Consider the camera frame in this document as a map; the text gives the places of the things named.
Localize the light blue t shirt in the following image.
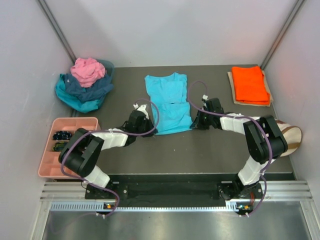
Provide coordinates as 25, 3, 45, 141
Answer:
144, 72, 193, 135

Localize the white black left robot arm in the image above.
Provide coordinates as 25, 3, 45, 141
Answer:
58, 109, 159, 199

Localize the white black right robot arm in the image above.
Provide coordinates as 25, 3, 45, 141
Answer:
190, 95, 288, 200

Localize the dark blue t shirt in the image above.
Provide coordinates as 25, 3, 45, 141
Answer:
61, 74, 114, 103

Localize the folded orange t shirt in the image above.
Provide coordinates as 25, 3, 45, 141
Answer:
231, 66, 270, 106

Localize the teal plastic laundry bin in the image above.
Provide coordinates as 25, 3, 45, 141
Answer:
98, 59, 115, 78

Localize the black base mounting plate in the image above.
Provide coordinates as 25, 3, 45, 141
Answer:
84, 174, 253, 207

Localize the pink t shirt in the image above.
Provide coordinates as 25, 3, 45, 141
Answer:
70, 57, 107, 88

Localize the teal t shirt in bin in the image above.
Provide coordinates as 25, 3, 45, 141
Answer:
55, 74, 107, 114

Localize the pink compartment tray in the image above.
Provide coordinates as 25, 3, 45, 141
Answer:
38, 117, 100, 179

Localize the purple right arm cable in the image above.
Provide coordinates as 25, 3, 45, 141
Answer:
187, 80, 274, 217

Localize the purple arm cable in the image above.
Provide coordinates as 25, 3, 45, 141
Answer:
187, 80, 274, 217
60, 98, 160, 218

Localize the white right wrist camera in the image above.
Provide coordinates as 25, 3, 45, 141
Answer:
201, 94, 209, 101

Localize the dark hair tie blue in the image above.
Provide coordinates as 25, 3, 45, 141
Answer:
52, 130, 73, 141

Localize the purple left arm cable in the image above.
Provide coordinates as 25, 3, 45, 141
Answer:
60, 98, 160, 218

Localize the dark hair tie green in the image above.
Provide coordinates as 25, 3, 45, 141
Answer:
52, 141, 68, 152

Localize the cream canvas drawstring bag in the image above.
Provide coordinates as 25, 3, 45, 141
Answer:
276, 119, 303, 157

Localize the grey slotted cable duct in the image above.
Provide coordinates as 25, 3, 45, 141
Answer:
50, 201, 252, 213

